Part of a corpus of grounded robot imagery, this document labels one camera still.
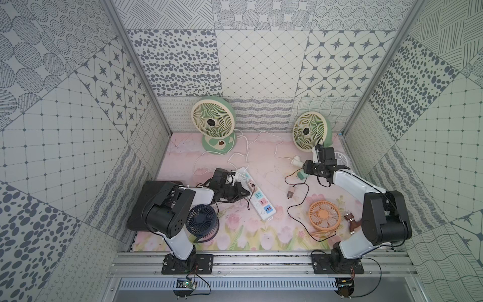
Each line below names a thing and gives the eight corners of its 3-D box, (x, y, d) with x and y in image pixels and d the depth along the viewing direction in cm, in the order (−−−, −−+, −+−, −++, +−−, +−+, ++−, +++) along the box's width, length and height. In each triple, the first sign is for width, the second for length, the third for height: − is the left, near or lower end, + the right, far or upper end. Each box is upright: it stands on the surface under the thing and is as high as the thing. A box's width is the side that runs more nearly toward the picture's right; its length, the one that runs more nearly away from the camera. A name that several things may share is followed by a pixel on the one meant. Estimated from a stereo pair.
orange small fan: (310, 236, 82) (316, 230, 75) (304, 208, 91) (309, 200, 83) (337, 236, 82) (345, 230, 75) (329, 208, 91) (336, 200, 83)
